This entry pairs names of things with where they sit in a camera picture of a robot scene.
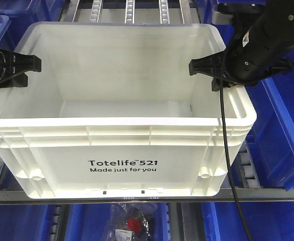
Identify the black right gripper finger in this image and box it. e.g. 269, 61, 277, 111
188, 51, 228, 80
211, 78, 235, 91

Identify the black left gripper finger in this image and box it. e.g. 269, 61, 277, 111
0, 73, 28, 88
0, 49, 42, 78

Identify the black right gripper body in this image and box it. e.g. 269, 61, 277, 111
224, 20, 292, 86

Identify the white Totelife plastic bin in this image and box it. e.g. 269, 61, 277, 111
0, 21, 257, 200

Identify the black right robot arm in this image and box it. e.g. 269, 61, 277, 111
188, 1, 294, 91

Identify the blue bin left of shelf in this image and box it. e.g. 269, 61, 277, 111
0, 15, 16, 51

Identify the blue bin of shelf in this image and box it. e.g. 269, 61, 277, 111
0, 15, 16, 51
246, 69, 294, 190

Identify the blue bin upper left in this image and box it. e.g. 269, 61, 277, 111
0, 0, 65, 31

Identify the blue bin right of shelf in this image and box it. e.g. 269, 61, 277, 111
246, 69, 294, 190

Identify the blue bin lower left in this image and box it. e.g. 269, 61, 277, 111
0, 205, 56, 240

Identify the blue bin lower right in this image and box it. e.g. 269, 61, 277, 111
202, 202, 294, 240

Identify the blue bin lower centre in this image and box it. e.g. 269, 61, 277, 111
65, 203, 171, 240

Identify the centre right roller track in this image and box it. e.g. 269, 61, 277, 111
158, 0, 170, 24

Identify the centre left roller track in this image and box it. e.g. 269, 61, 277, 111
90, 0, 103, 23

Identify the plastic bag with parts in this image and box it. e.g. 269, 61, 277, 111
104, 203, 158, 240

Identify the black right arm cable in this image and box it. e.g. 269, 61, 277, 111
218, 52, 253, 241

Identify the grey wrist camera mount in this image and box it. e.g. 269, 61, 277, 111
212, 5, 233, 25

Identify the steel shelf front rail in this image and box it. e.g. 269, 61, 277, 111
0, 188, 294, 205

